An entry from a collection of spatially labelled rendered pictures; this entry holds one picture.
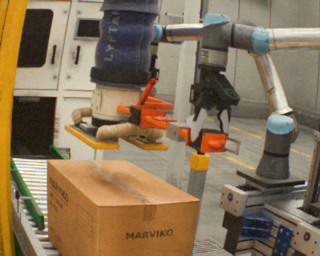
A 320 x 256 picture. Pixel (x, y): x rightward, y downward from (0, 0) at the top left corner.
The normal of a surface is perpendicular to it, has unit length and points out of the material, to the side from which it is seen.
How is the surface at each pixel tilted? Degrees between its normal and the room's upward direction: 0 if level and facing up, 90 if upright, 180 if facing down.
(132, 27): 68
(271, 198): 90
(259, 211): 90
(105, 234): 90
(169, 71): 90
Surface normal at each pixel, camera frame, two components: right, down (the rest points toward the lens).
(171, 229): 0.49, 0.19
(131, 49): 0.22, -0.07
